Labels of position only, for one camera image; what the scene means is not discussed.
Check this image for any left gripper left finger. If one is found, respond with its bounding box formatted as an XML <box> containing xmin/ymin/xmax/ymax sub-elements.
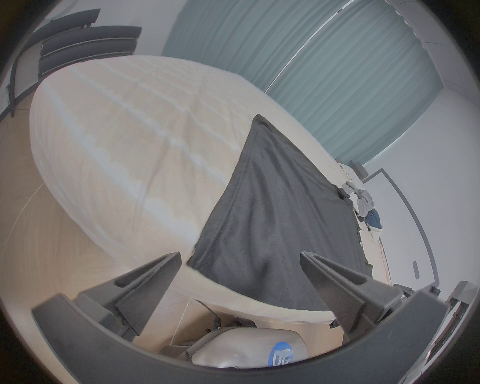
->
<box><xmin>77</xmin><ymin>252</ymin><xmax>182</xmax><ymax>337</ymax></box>

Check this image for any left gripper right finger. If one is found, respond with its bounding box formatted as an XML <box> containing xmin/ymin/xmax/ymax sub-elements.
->
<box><xmin>300</xmin><ymin>252</ymin><xmax>404</xmax><ymax>335</ymax></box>

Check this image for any black T-shirt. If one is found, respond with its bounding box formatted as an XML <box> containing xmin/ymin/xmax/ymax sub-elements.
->
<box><xmin>187</xmin><ymin>114</ymin><xmax>374</xmax><ymax>313</ymax></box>

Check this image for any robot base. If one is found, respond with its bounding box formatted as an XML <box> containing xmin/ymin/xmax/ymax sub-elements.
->
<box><xmin>161</xmin><ymin>300</ymin><xmax>310</xmax><ymax>370</ymax></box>

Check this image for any pile of clothes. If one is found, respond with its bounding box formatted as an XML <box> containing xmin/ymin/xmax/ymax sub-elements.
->
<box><xmin>339</xmin><ymin>180</ymin><xmax>385</xmax><ymax>231</ymax></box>

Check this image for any bed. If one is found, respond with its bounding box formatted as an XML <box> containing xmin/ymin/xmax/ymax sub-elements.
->
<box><xmin>29</xmin><ymin>55</ymin><xmax>440</xmax><ymax>325</ymax></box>

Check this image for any white printed pillow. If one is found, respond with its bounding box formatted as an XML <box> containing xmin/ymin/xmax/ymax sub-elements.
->
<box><xmin>337</xmin><ymin>163</ymin><xmax>358</xmax><ymax>185</ymax></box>

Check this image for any grey bedside table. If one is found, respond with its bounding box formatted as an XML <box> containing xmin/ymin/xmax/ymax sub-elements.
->
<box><xmin>349</xmin><ymin>160</ymin><xmax>370</xmax><ymax>181</ymax></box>

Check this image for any blue-green curtain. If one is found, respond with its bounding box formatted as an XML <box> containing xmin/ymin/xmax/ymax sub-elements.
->
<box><xmin>161</xmin><ymin>0</ymin><xmax>356</xmax><ymax>94</ymax></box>
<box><xmin>265</xmin><ymin>0</ymin><xmax>444</xmax><ymax>163</ymax></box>

